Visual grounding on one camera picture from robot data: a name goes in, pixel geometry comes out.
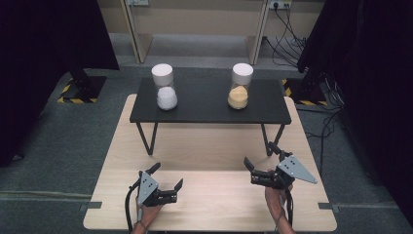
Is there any black metal shelf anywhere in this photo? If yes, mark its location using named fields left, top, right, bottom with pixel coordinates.
left=129, top=76, right=292, bottom=157

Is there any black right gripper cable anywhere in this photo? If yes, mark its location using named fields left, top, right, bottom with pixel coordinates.
left=283, top=188, right=295, bottom=228

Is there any bundle of black floor cables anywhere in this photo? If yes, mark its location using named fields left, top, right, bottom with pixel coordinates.
left=264, top=3, right=308, bottom=68

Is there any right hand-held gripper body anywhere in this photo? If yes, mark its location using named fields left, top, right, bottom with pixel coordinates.
left=250, top=154, right=319, bottom=191

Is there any glass jar of yellow grains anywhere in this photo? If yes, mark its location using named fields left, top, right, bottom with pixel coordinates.
left=227, top=62, right=254, bottom=110

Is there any person's left hand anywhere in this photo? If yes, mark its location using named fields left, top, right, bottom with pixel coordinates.
left=135, top=197, right=164, bottom=229

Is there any white furniture frame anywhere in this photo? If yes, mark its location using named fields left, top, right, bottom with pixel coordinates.
left=120, top=0, right=271, bottom=65

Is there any black floor cable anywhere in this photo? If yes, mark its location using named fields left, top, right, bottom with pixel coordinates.
left=296, top=106, right=345, bottom=176

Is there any stand base with striped tape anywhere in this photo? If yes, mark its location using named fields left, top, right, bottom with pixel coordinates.
left=57, top=69, right=107, bottom=104
left=282, top=77, right=328, bottom=106

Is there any person's right hand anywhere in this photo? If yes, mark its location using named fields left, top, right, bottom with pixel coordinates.
left=264, top=184, right=294, bottom=216

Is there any glass jar of white grains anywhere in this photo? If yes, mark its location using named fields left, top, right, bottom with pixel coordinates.
left=151, top=62, right=179, bottom=111

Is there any wall power outlet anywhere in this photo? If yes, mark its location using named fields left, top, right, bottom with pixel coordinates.
left=268, top=0, right=292, bottom=10

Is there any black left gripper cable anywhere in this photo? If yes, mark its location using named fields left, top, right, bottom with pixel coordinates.
left=124, top=184, right=141, bottom=234

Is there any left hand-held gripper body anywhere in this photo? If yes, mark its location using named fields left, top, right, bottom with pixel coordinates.
left=136, top=171, right=178, bottom=208

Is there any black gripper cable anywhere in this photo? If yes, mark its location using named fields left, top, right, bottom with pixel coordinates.
left=283, top=188, right=295, bottom=228
left=124, top=184, right=141, bottom=234

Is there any grey floor tape strip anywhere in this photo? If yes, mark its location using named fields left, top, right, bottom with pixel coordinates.
left=318, top=202, right=340, bottom=214
left=79, top=201, right=103, bottom=213

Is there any dark curtain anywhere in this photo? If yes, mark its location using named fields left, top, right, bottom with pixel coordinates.
left=0, top=0, right=120, bottom=169
left=296, top=0, right=413, bottom=225

